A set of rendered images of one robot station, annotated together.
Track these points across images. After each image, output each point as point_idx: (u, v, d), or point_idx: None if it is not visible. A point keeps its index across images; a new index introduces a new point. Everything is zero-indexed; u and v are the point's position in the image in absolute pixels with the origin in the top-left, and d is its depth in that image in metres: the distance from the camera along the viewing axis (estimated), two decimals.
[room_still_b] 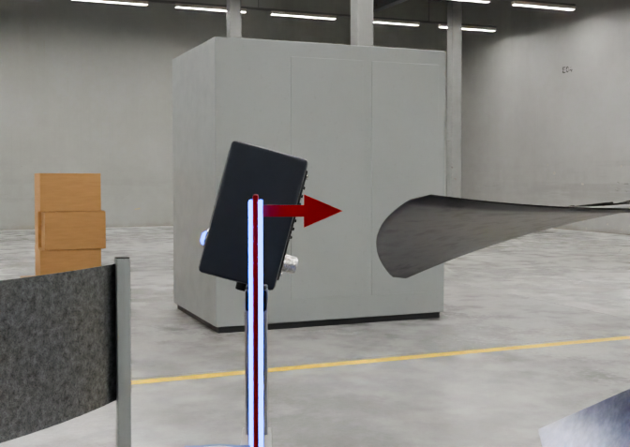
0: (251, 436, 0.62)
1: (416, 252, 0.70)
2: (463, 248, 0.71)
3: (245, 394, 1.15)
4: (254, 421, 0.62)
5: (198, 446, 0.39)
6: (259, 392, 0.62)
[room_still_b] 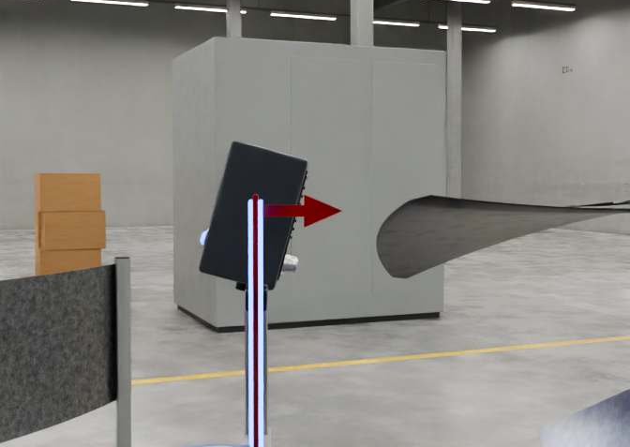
0: (251, 436, 0.62)
1: (416, 253, 0.70)
2: (463, 248, 0.71)
3: (245, 394, 1.15)
4: (254, 421, 0.62)
5: (198, 446, 0.39)
6: (259, 392, 0.62)
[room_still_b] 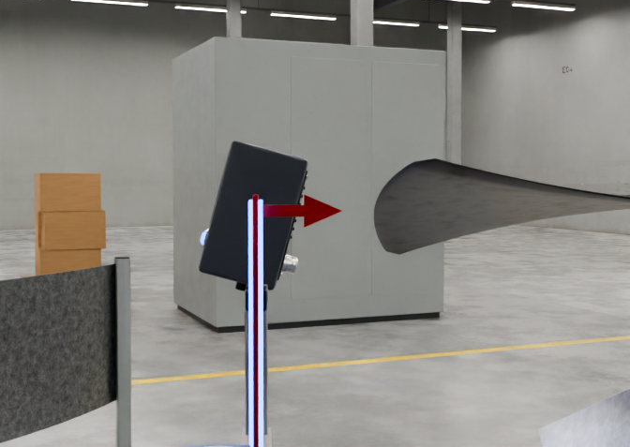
0: (251, 436, 0.62)
1: (412, 227, 0.69)
2: (459, 229, 0.71)
3: (245, 394, 1.15)
4: (254, 421, 0.62)
5: (198, 446, 0.39)
6: (259, 392, 0.62)
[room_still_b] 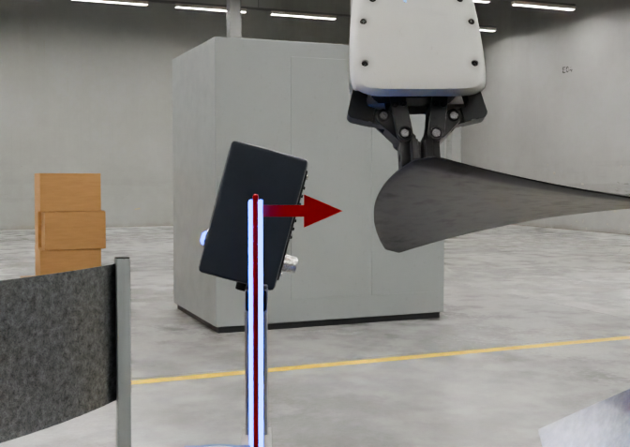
0: (251, 436, 0.62)
1: (412, 225, 0.69)
2: (459, 227, 0.71)
3: (245, 394, 1.15)
4: (254, 421, 0.62)
5: (198, 446, 0.39)
6: (259, 392, 0.62)
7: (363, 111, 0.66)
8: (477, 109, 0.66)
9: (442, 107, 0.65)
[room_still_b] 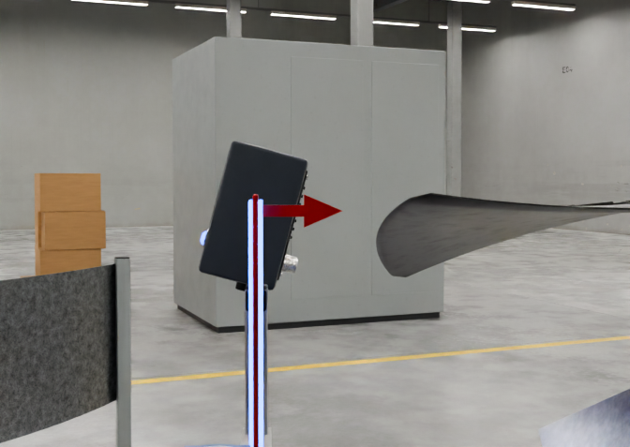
0: (251, 436, 0.62)
1: None
2: None
3: (245, 394, 1.15)
4: (254, 421, 0.62)
5: (198, 446, 0.39)
6: (259, 392, 0.62)
7: None
8: None
9: None
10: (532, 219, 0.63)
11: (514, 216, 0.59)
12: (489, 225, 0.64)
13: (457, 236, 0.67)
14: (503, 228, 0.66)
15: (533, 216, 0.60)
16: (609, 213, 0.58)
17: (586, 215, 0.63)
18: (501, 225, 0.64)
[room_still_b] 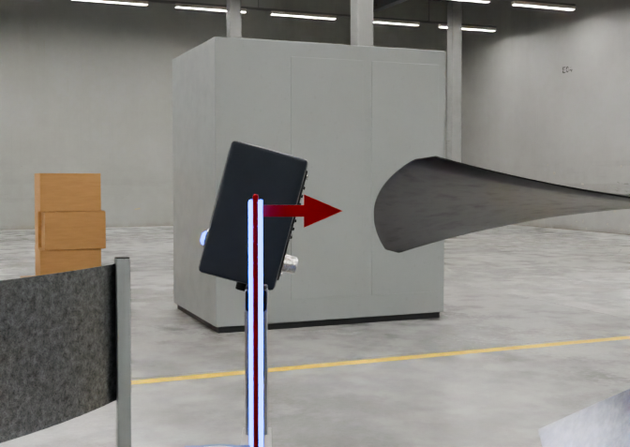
0: (251, 436, 0.62)
1: None
2: None
3: (245, 394, 1.15)
4: (254, 421, 0.62)
5: (198, 446, 0.39)
6: (259, 392, 0.62)
7: None
8: None
9: None
10: (532, 201, 0.63)
11: (515, 193, 0.59)
12: (488, 203, 0.64)
13: (456, 213, 0.67)
14: (502, 209, 0.66)
15: (534, 196, 0.60)
16: (610, 200, 0.58)
17: (586, 203, 0.63)
18: (500, 204, 0.64)
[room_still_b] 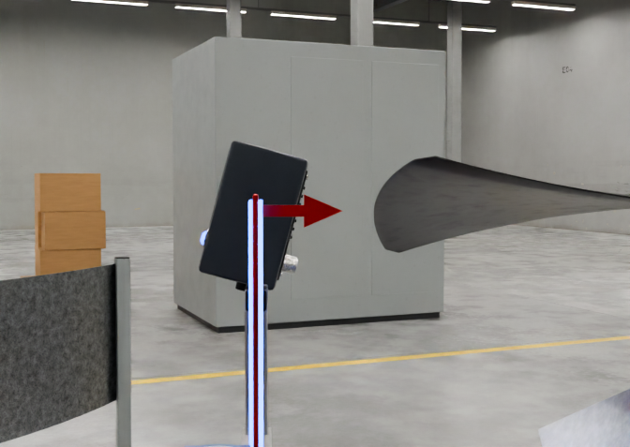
0: (251, 436, 0.62)
1: None
2: None
3: (245, 394, 1.15)
4: (254, 421, 0.62)
5: (198, 446, 0.39)
6: (259, 392, 0.62)
7: None
8: None
9: None
10: (532, 201, 0.63)
11: (515, 193, 0.59)
12: (488, 203, 0.64)
13: (456, 213, 0.67)
14: (502, 209, 0.66)
15: (534, 196, 0.60)
16: (610, 200, 0.58)
17: (586, 203, 0.63)
18: (500, 204, 0.64)
